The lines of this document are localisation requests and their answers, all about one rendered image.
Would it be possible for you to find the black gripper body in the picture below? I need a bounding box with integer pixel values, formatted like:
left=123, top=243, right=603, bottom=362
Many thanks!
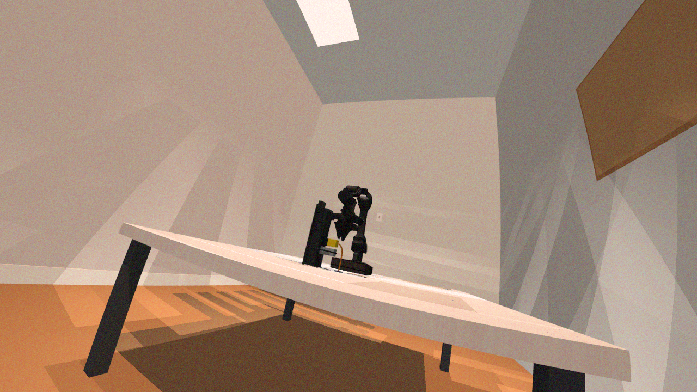
left=330, top=207, right=359, bottom=231

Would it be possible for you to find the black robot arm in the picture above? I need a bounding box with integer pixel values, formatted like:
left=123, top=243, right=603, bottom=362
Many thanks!
left=338, top=185, right=372, bottom=262

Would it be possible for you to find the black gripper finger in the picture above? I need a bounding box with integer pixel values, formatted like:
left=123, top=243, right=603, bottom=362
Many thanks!
left=334, top=222, right=347, bottom=239
left=341, top=227, right=354, bottom=241

